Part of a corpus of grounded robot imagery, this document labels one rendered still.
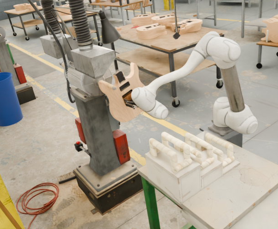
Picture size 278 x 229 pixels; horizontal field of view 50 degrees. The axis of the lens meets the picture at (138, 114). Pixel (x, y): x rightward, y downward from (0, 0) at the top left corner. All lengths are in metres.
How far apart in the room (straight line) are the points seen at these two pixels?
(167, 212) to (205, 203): 1.26
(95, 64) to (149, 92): 0.38
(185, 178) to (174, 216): 1.31
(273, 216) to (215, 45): 1.02
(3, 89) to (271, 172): 3.89
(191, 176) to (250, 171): 0.39
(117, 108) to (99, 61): 0.47
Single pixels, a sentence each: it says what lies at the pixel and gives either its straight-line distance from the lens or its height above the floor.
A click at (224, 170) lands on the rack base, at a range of 1.73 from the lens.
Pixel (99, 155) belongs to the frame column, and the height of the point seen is 0.52.
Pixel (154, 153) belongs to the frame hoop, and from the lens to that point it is 1.56.
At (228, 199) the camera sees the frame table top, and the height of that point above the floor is 0.93.
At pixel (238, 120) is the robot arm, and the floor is 0.92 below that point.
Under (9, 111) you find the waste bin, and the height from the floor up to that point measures 0.23.
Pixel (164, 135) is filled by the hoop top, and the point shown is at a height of 1.21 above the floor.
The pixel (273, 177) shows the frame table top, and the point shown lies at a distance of 1.74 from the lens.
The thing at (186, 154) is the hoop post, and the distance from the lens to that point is 1.47.
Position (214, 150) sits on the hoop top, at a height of 1.05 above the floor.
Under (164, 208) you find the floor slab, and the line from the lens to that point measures 2.84.
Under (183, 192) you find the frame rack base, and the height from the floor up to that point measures 1.00.
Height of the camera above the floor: 2.05
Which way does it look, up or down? 28 degrees down
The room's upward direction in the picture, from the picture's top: 9 degrees counter-clockwise
